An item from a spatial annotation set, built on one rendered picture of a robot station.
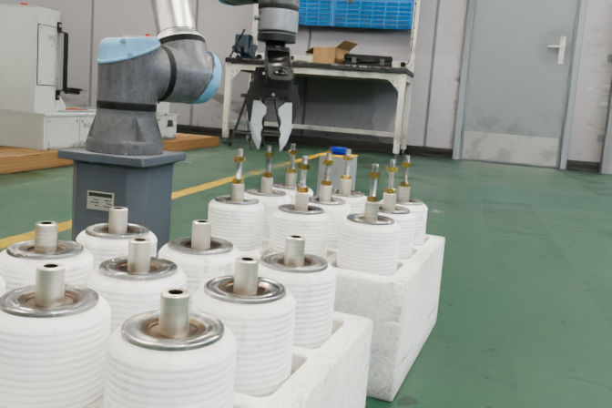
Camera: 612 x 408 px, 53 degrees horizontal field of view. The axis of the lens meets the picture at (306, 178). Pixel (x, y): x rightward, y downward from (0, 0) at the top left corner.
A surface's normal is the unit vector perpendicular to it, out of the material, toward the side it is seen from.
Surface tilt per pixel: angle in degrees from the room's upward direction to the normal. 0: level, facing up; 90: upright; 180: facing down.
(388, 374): 90
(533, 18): 90
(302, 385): 0
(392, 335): 90
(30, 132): 90
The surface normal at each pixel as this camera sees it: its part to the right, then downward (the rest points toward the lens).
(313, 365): 0.07, -0.99
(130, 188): 0.51, 0.15
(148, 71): 0.74, 0.14
